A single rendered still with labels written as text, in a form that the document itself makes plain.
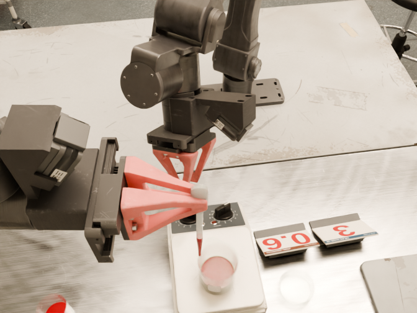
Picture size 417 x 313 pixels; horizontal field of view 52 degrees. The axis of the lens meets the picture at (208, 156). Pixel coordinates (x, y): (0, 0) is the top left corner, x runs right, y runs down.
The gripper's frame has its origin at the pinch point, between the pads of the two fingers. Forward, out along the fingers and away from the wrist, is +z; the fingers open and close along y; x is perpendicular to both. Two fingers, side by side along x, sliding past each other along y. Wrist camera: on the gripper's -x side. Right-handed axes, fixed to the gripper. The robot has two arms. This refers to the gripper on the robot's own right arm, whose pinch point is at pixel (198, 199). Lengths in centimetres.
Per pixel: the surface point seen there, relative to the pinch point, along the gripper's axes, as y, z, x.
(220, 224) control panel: 10.7, 3.1, 26.5
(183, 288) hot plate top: -0.5, -2.3, 23.9
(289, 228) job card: 12.7, 15.2, 32.2
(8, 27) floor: 185, -114, 125
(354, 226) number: 12.4, 25.8, 30.6
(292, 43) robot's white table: 62, 21, 33
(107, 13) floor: 198, -59, 124
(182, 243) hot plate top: 6.3, -2.7, 23.9
